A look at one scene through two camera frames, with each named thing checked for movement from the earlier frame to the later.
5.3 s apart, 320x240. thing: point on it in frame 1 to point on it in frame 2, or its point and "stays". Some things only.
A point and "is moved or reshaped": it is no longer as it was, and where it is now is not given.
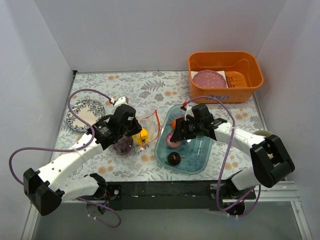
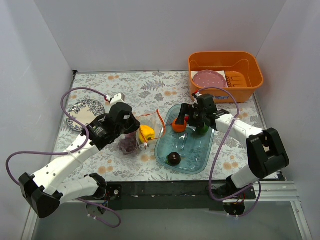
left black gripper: x=132 y=128 stays
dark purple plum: x=174 y=158 stays
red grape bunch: x=124 y=145 is moved or reshaped
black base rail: x=171 y=196 stays
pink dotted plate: x=209 y=78 stays
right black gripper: x=182 y=129 to x=191 y=115
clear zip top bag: x=136 y=143 is moved or reshaped
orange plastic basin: x=229 y=77 stays
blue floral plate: x=89 y=110 stays
